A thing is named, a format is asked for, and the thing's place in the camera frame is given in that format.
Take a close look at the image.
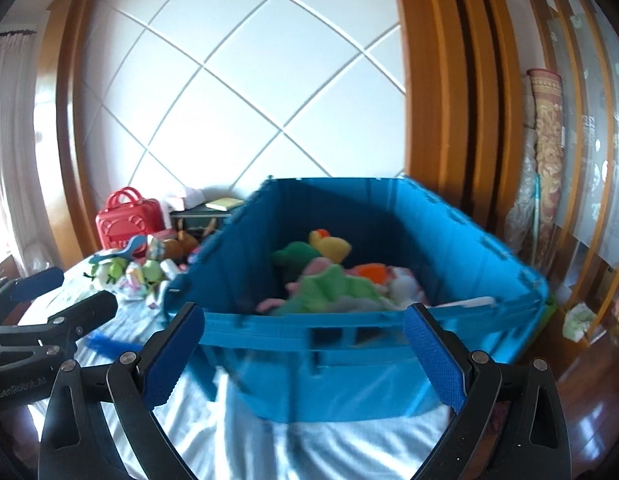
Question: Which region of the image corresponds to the black cardboard box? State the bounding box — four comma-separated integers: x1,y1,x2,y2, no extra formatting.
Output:
170,205,240,234

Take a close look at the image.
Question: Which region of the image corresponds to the rolled patterned carpet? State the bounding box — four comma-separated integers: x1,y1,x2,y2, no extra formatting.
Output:
527,68,566,267

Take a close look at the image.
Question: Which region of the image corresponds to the blue bristle brush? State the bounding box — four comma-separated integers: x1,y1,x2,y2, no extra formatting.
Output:
86,332,143,362

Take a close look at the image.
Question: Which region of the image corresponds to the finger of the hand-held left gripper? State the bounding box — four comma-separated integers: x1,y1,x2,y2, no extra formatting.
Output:
0,290,119,357
0,266,65,327

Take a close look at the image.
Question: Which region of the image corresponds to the brown plush toy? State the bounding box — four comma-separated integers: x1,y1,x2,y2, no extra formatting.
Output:
162,230,200,264

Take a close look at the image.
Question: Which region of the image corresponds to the white sheer curtain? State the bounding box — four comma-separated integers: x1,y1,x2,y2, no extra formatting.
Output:
0,32,38,267

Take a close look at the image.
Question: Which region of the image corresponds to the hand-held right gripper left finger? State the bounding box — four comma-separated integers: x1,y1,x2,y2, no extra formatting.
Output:
38,302,206,480

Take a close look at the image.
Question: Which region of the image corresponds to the dark green plush toy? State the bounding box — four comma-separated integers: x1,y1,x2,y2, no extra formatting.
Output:
272,241,323,281

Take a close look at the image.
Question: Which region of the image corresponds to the striped bed cover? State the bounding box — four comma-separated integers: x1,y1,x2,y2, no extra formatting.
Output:
16,255,456,480

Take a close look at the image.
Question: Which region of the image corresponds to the green white plush toy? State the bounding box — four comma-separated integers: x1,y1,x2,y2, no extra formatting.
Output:
84,255,131,292

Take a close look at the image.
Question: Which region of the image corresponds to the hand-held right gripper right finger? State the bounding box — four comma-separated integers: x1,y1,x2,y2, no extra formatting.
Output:
403,302,573,480

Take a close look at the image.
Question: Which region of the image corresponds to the light green leaf plush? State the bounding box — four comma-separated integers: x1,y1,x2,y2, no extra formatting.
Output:
289,264,390,313

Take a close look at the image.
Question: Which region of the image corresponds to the white pink tissue box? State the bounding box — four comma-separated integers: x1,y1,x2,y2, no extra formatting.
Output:
164,187,206,212

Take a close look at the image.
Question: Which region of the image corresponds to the light blue plastic shoehorn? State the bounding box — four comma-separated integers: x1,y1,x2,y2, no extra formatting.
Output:
92,236,148,264

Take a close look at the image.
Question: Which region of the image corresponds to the white green cloth bundle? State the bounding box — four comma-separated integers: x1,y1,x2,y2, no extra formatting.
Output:
562,302,598,344

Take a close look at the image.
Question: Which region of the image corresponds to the red toy suitcase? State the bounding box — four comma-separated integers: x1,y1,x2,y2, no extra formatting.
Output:
95,186,165,251

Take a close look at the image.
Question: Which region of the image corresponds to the orange plush toy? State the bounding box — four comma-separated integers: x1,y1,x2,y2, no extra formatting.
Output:
357,263,391,284

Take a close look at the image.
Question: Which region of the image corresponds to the blue plastic crate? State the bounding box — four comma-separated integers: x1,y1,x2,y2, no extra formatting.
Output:
162,175,550,423

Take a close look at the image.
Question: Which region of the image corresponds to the yellow duck plush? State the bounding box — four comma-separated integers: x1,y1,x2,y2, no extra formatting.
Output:
309,229,353,264

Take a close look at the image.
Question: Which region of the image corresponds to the wooden frosted glass screen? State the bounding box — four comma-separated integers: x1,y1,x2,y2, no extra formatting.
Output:
517,0,619,342

